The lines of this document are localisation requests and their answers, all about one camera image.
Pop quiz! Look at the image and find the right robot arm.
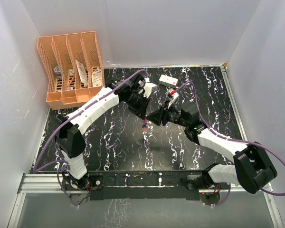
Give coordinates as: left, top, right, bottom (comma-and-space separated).
146, 105, 277, 194

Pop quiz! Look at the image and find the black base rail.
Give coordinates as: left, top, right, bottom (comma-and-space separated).
62, 170, 228, 200

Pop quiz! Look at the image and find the white labelled packet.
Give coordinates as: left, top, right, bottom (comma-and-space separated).
91, 67, 103, 87

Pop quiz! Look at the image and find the round tin in organizer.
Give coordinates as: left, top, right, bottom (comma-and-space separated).
54, 66, 62, 76

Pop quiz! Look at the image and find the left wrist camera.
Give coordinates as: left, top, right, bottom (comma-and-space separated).
143, 83, 158, 98

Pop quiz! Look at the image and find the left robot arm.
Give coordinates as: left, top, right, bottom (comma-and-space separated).
55, 73, 157, 190

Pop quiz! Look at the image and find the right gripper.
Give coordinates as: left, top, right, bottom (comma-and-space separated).
146, 100, 189, 128

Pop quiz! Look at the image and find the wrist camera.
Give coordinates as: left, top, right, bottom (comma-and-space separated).
143, 83, 158, 98
165, 88, 179, 109

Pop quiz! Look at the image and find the white paper packet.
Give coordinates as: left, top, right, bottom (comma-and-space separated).
76, 60, 88, 87

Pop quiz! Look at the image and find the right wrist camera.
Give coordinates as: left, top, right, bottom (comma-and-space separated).
165, 88, 179, 109

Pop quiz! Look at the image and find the orange file organizer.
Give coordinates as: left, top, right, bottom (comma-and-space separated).
37, 31, 105, 110

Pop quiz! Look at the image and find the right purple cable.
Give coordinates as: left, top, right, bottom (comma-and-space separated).
174, 81, 285, 197

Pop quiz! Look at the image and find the white box on table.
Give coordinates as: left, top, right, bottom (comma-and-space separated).
158, 75, 178, 88

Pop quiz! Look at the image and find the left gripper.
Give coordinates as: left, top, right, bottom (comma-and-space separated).
124, 93, 151, 121

